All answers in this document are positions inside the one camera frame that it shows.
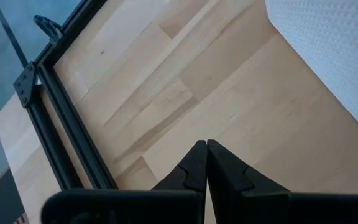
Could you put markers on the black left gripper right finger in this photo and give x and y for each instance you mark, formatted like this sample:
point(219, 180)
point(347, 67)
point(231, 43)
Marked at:
point(228, 177)

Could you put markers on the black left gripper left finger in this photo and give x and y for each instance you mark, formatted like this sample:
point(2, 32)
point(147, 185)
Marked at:
point(191, 174)

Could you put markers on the white woven plastic basket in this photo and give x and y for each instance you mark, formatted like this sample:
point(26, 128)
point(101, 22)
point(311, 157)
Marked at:
point(331, 53)

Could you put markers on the black clamp hook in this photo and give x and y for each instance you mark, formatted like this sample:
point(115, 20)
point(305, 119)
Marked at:
point(47, 26)

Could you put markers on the black aluminium table frame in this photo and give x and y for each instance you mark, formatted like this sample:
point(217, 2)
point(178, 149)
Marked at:
point(70, 124)

